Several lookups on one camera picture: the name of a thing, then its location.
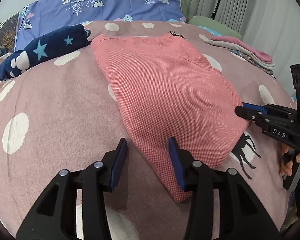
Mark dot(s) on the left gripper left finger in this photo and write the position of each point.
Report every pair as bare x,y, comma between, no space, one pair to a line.
53,215

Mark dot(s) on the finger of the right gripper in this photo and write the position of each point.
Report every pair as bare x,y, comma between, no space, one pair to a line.
257,108
246,113

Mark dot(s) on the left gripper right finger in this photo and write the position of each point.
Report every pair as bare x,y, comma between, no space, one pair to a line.
241,215

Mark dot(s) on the coral pink bear shirt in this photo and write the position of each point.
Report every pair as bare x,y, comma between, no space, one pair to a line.
166,88

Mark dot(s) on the stack of folded clothes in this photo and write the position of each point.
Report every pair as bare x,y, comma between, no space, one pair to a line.
268,68

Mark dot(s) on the pink folded garment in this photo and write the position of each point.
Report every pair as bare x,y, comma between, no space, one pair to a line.
236,44

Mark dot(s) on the green pillow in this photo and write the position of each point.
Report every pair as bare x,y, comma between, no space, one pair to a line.
206,22

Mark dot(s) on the grey curtain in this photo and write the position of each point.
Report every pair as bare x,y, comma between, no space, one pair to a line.
272,26

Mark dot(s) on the black floor lamp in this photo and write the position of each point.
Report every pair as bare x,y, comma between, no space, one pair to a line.
215,10

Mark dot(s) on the navy star fleece garment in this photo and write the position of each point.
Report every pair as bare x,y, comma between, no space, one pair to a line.
60,42

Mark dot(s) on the blue tree print pillow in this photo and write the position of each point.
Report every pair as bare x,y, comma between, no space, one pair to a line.
44,16

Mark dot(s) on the dark patterned pillow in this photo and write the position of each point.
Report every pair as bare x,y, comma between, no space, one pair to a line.
8,32

